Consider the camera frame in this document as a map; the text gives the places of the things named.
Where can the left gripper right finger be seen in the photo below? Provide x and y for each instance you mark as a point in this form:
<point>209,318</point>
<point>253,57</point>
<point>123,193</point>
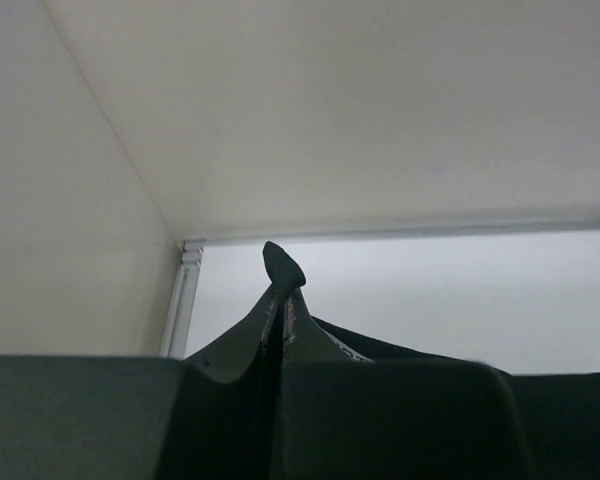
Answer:
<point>343,418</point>

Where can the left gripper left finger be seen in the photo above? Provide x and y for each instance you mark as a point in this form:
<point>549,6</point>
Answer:
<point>88,417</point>

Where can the black shorts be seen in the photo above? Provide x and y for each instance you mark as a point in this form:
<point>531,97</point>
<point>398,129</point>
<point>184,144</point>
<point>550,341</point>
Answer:
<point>559,414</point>

